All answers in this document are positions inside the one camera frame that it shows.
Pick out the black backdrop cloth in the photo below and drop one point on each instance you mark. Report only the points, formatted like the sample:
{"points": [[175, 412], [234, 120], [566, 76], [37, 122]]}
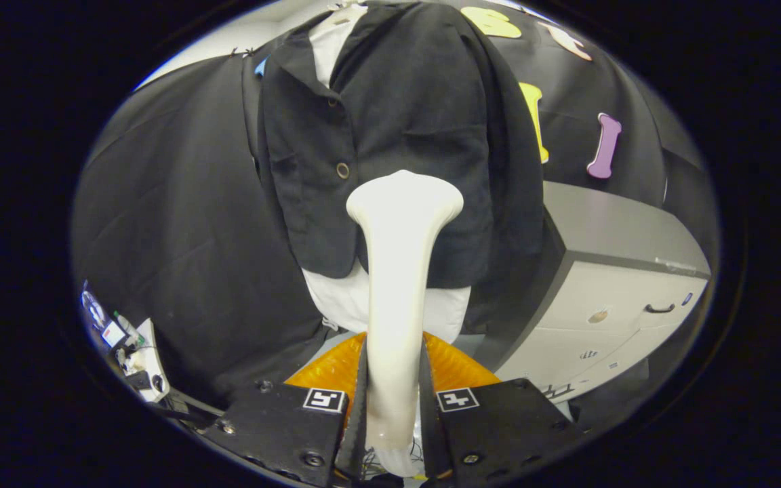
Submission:
{"points": [[180, 203]]}

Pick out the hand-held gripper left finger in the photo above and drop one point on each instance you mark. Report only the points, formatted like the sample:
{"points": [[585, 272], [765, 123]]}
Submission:
{"points": [[356, 440]]}

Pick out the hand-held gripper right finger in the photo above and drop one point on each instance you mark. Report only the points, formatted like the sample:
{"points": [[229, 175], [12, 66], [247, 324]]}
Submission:
{"points": [[431, 434]]}

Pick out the white garment steamer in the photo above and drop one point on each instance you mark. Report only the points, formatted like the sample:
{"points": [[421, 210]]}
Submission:
{"points": [[397, 271]]}

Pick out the black suit jacket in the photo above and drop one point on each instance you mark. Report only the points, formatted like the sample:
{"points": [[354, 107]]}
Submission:
{"points": [[417, 102]]}

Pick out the dark tablet screen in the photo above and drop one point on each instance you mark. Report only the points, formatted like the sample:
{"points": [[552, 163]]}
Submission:
{"points": [[94, 308]]}

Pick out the grey cabinet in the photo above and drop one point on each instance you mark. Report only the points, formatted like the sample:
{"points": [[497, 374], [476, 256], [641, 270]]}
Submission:
{"points": [[607, 305]]}

